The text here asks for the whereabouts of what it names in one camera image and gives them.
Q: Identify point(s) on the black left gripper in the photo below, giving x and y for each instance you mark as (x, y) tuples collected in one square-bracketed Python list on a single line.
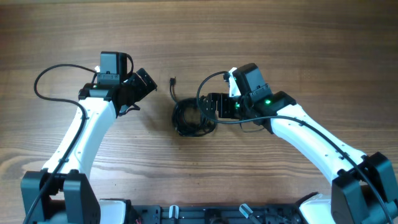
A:
[(142, 89)]

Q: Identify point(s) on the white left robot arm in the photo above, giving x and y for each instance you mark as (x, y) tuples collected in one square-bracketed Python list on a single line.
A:
[(61, 192)]

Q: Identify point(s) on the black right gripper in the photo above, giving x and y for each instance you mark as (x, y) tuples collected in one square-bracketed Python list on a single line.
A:
[(212, 106)]

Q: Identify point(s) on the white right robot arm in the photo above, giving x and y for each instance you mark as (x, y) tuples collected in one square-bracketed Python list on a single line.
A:
[(363, 187)]

